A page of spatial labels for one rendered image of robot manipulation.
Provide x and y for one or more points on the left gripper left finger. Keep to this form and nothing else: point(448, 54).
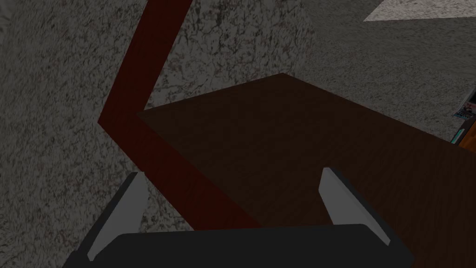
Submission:
point(124, 208)

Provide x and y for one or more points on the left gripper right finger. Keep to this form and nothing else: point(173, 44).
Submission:
point(346, 204)

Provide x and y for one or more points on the orange wooden shelf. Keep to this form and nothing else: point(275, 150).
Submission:
point(469, 138)

